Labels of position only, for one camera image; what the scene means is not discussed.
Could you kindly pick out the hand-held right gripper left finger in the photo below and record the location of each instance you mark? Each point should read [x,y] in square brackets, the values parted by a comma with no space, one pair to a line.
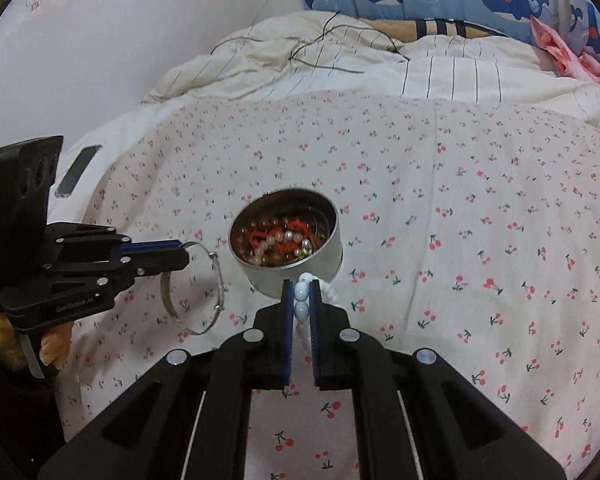
[287,335]

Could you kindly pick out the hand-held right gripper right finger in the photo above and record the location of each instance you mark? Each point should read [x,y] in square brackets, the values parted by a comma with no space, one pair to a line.
[316,335]

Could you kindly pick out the round metal tin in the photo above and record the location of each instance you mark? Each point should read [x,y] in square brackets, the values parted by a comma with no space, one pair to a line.
[280,280]

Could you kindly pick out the yellow striped pillow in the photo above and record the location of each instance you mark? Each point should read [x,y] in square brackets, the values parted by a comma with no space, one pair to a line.
[395,27]

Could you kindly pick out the person's left forearm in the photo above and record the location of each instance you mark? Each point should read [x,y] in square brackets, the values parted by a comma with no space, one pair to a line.
[10,410]

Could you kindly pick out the cherry print blanket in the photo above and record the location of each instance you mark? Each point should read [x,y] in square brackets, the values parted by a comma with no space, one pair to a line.
[430,185]

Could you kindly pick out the black smartphone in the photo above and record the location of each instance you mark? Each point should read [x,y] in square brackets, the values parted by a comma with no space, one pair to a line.
[77,170]

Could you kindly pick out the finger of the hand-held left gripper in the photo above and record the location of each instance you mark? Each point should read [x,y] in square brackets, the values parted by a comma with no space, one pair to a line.
[150,246]
[155,264]

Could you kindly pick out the silver bangle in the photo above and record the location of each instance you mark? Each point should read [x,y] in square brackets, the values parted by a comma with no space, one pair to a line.
[167,304]

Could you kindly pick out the person's left hand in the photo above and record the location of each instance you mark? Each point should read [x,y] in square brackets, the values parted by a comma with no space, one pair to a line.
[2,342]

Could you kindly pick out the white striped duvet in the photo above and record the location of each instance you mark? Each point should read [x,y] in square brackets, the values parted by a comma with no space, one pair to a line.
[455,65]

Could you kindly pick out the pink cloth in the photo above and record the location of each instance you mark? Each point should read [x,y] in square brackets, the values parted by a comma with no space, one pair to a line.
[555,40]

